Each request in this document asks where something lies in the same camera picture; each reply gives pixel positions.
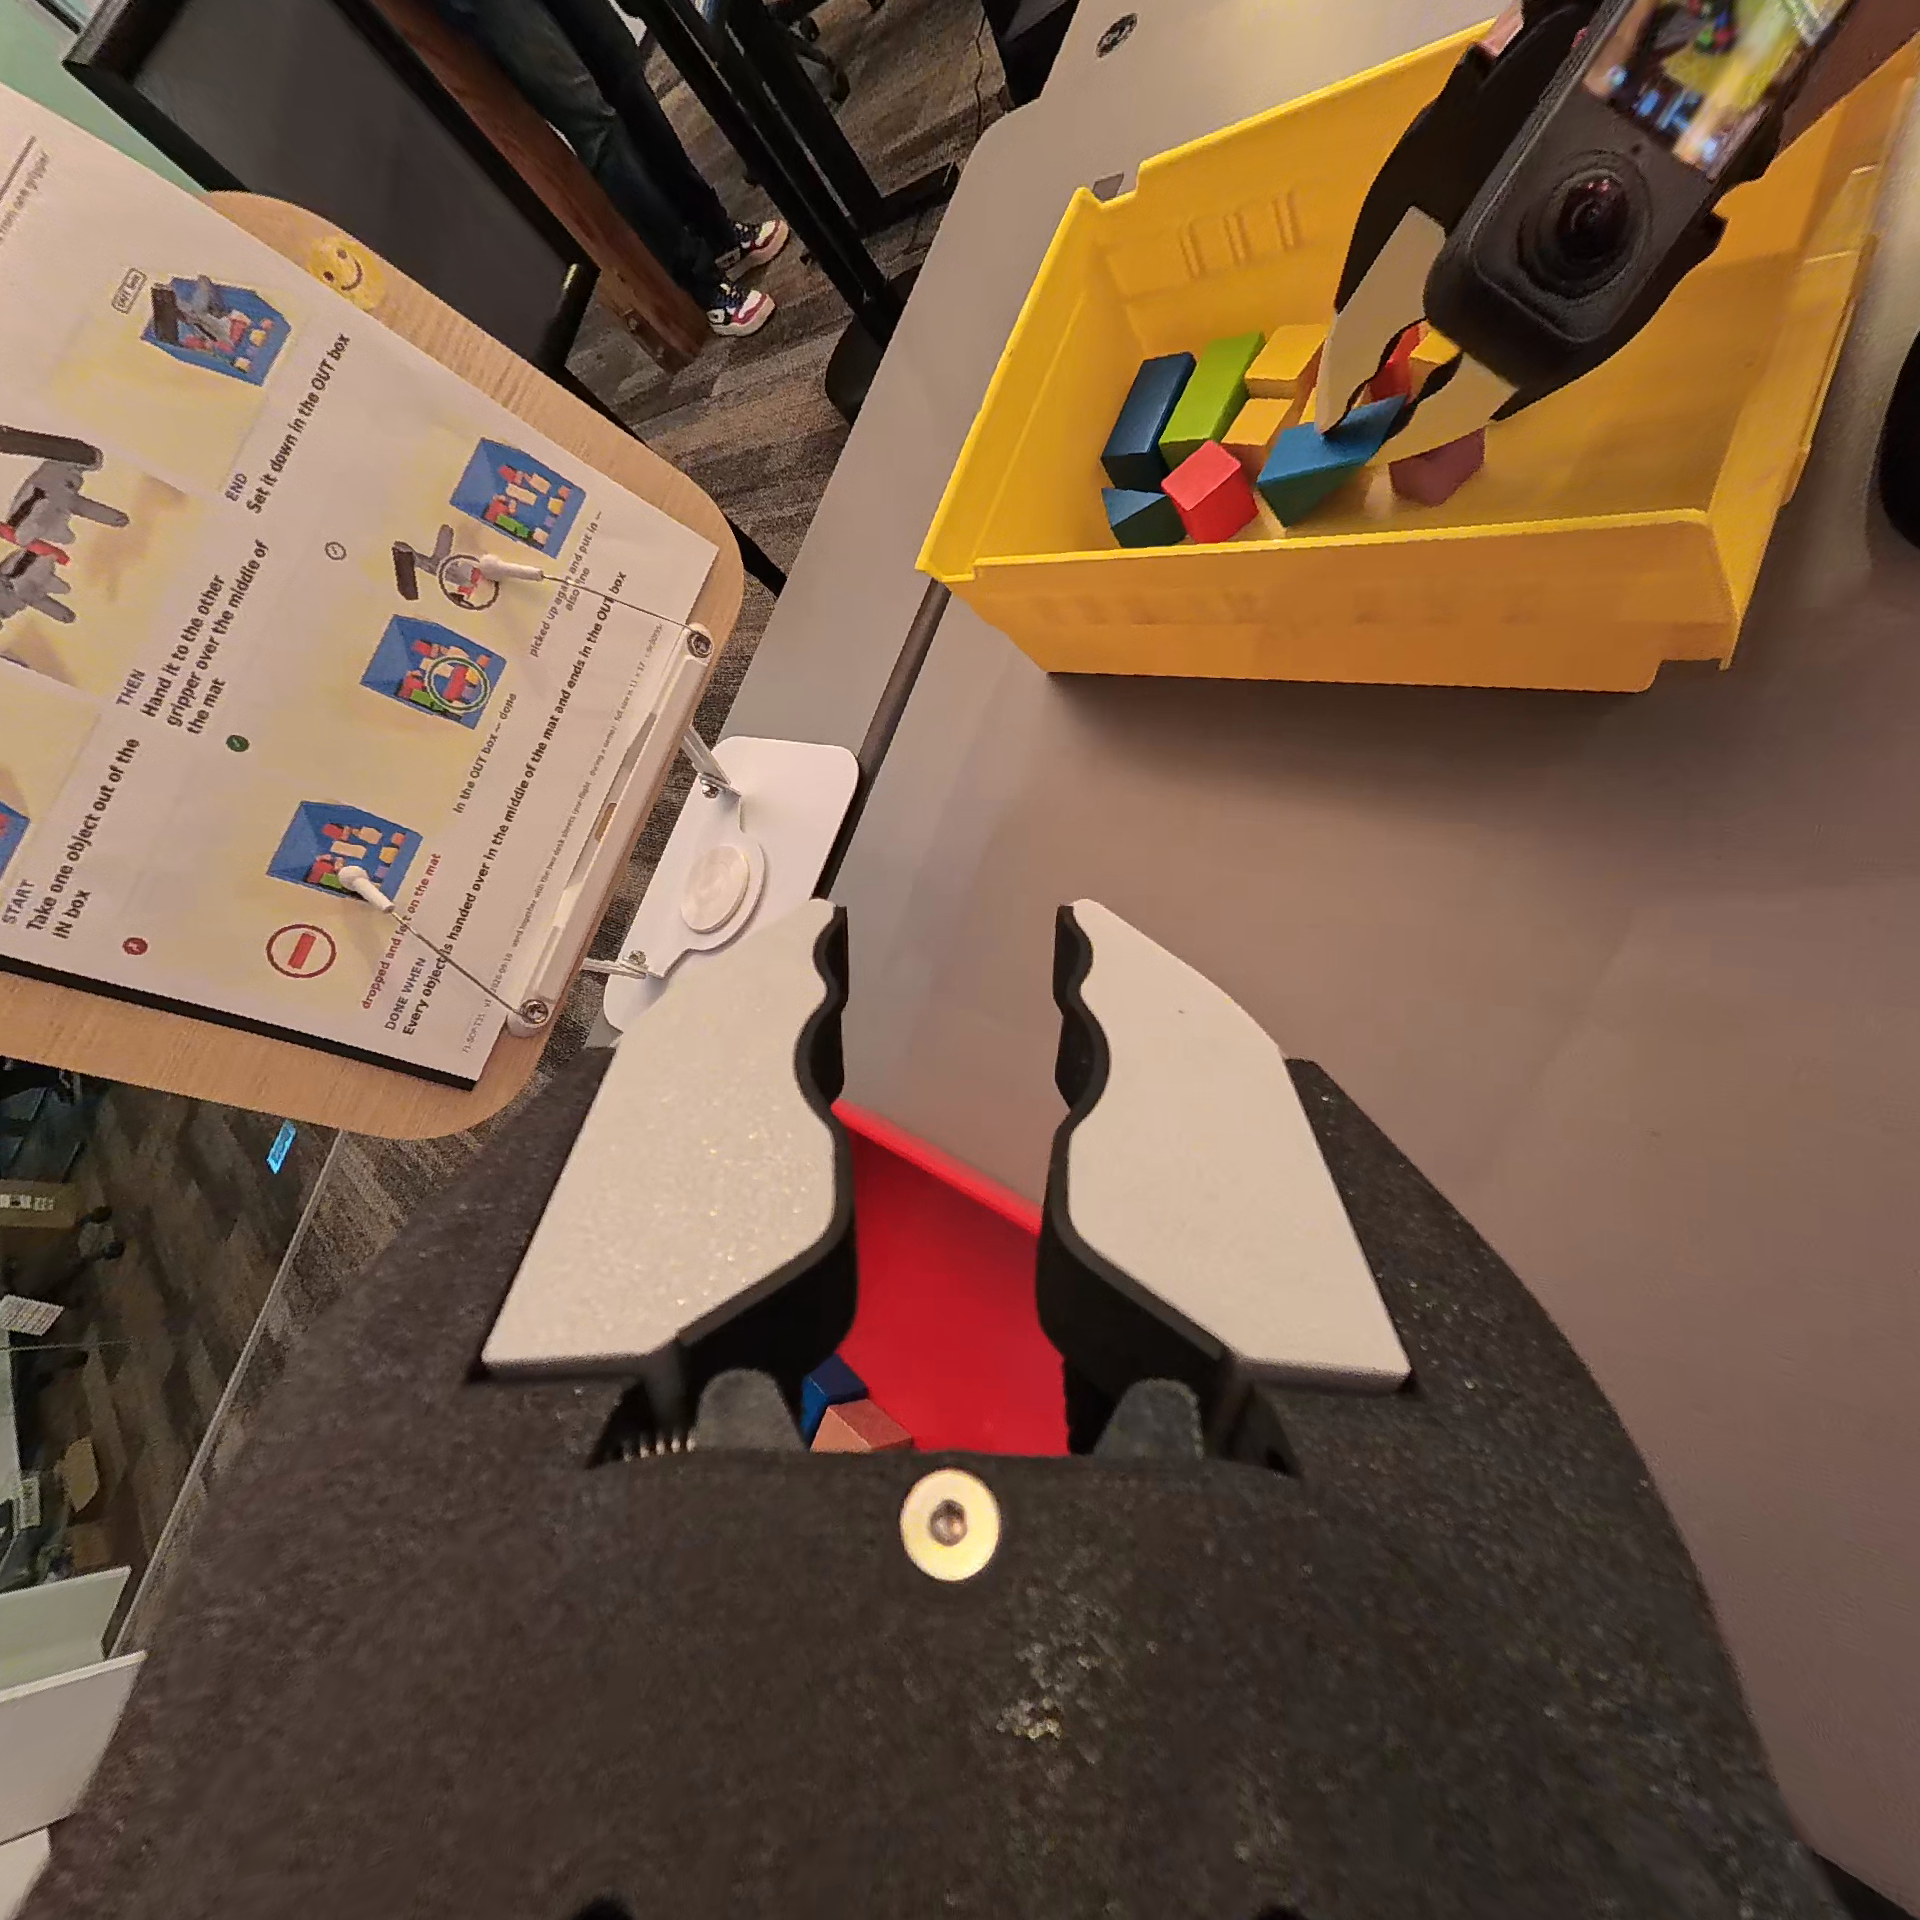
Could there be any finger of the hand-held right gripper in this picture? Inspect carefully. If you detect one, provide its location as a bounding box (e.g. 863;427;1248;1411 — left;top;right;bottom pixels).
1317;208;1444;447
1411;355;1523;450

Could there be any black desk frame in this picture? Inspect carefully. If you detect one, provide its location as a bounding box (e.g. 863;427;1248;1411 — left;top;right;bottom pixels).
631;0;963;331

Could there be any red wooden cube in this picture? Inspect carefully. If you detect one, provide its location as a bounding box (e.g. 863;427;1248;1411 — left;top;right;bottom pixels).
1159;438;1262;544

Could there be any printed instruction sheet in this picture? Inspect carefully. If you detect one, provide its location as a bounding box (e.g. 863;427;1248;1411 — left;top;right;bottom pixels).
0;81;724;1085

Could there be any long green wooden block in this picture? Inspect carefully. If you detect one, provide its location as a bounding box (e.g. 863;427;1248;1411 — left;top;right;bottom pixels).
1159;333;1265;465

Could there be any long dark blue wooden block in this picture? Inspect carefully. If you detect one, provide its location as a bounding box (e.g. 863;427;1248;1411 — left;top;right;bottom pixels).
1100;352;1199;490

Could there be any red plastic bin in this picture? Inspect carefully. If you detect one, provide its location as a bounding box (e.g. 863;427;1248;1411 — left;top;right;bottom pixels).
830;1098;1069;1456

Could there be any white board stand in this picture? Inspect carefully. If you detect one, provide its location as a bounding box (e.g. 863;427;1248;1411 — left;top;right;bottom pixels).
507;621;859;1051

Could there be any dark grey panel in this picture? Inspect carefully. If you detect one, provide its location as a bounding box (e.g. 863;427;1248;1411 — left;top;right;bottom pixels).
67;0;601;376

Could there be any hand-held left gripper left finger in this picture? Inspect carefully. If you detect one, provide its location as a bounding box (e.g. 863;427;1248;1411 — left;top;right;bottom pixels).
479;901;856;1384

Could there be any white box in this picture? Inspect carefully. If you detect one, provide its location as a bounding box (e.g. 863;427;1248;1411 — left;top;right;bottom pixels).
0;1575;152;1846

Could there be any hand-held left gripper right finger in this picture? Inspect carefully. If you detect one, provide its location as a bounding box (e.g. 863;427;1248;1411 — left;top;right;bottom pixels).
1035;901;1415;1389

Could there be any blue triangular wooden block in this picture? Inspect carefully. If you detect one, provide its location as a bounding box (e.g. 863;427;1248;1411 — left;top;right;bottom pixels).
1257;392;1415;528

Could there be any yellow plastic bin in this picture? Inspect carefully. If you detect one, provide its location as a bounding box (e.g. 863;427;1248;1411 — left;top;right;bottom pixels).
918;16;1888;694

